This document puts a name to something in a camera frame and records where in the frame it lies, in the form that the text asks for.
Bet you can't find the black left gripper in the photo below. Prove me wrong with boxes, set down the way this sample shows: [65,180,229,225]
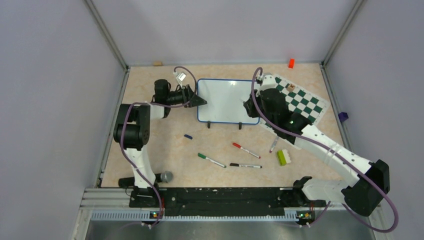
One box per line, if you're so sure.
[165,84,207,108]

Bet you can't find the blue framed whiteboard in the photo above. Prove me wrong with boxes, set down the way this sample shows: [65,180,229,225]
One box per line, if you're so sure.
[197,78,260,127]

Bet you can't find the blue marker cap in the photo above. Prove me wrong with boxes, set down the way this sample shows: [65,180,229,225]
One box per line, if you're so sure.
[184,134,193,140]

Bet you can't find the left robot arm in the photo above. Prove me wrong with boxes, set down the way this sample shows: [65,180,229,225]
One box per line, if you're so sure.
[113,79,208,207]

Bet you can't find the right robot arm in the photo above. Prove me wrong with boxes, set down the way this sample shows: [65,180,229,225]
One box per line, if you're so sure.
[243,88,390,217]

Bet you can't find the small wooden cylinder piece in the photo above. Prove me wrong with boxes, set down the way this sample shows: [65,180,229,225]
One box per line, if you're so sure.
[287,84,296,92]

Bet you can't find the purple marker pen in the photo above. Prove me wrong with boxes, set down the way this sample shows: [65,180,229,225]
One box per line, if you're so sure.
[268,136,279,153]

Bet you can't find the orange red block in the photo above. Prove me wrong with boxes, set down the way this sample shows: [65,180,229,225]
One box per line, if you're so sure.
[288,58,296,69]

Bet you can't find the green white chessboard mat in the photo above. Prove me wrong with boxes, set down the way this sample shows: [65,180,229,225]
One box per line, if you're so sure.
[258,73,331,151]

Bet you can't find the red marker pen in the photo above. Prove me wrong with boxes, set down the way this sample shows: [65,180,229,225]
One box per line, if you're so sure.
[232,142,261,159]

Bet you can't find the small wooden block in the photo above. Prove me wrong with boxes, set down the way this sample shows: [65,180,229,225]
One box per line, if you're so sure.
[152,61,163,67]

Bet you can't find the green marker pen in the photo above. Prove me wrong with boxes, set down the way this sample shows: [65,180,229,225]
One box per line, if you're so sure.
[197,153,227,168]

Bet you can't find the lime green toy brick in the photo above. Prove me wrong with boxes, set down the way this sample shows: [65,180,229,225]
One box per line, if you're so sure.
[276,149,292,166]

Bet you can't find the black marker pen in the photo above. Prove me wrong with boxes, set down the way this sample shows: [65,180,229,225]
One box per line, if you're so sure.
[229,163,263,169]

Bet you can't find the purple block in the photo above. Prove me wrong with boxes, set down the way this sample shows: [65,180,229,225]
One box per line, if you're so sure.
[338,112,349,123]

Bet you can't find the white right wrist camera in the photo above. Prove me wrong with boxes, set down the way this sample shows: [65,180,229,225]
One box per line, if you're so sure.
[256,74,278,91]

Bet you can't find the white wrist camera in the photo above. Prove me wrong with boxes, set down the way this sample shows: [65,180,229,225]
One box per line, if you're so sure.
[256,74,278,91]
[174,72,187,84]

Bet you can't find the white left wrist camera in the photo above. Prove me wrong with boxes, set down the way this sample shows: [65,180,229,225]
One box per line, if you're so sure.
[174,72,187,84]

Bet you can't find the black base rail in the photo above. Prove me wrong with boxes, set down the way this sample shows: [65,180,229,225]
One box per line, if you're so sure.
[129,187,327,217]

